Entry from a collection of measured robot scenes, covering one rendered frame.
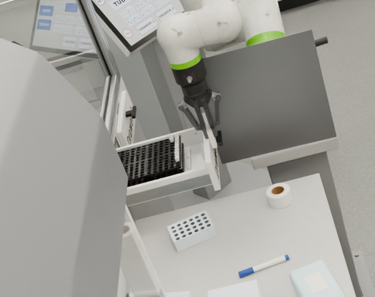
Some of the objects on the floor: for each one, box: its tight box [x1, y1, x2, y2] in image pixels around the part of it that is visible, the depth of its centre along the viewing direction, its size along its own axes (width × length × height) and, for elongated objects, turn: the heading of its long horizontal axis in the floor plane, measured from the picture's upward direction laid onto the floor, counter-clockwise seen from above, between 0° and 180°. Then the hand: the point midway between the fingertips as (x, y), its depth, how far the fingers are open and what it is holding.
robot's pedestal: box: [251, 137, 375, 297], centre depth 262 cm, size 30×30×76 cm
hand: (211, 137), depth 217 cm, fingers closed
